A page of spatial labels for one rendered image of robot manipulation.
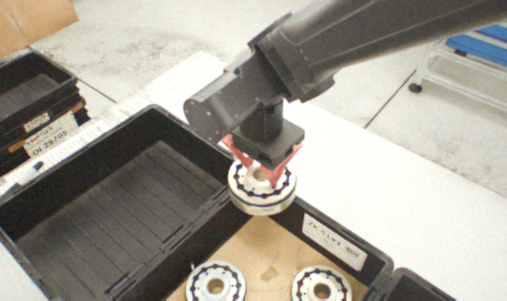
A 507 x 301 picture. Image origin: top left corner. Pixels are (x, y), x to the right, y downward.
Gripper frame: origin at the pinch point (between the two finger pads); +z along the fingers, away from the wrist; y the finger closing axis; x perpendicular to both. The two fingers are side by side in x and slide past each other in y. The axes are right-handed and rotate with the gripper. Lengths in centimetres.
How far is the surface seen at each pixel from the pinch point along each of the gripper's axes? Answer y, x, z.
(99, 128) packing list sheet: -65, 4, 35
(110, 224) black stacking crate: -26.4, -16.0, 22.4
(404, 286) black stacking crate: 23.9, 6.7, 16.3
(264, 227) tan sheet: -3.0, 3.8, 23.0
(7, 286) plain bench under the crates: -40, -37, 35
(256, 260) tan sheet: 0.6, -2.6, 22.9
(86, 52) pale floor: -210, 67, 104
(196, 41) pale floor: -166, 123, 106
